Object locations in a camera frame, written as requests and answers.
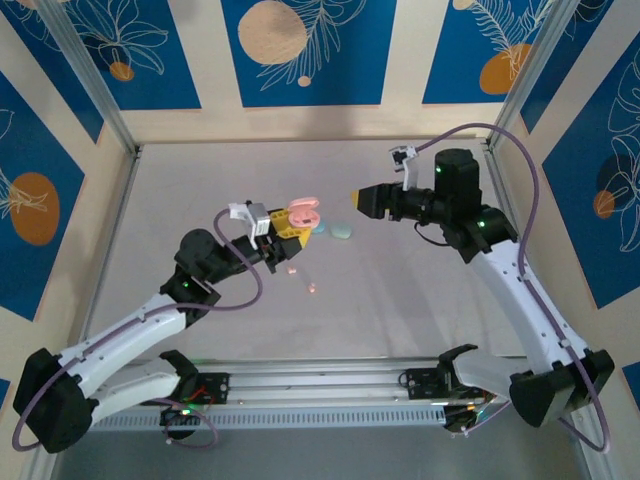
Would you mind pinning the pink earbud charging case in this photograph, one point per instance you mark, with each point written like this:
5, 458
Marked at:
305, 217

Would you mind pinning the aluminium frame post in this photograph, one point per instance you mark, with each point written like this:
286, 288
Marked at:
525, 75
85, 65

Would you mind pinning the blue earbud charging case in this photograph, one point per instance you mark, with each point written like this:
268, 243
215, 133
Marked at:
321, 229

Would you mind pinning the aluminium side rail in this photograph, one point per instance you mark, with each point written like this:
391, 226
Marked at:
505, 200
117, 220

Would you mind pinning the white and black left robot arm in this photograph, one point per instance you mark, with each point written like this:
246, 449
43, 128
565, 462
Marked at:
125, 330

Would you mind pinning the teal round plastic case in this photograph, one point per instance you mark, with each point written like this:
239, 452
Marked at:
340, 230

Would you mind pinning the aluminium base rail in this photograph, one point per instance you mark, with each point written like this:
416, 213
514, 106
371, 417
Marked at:
320, 382

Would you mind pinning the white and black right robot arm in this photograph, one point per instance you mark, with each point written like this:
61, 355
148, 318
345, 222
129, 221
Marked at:
515, 295

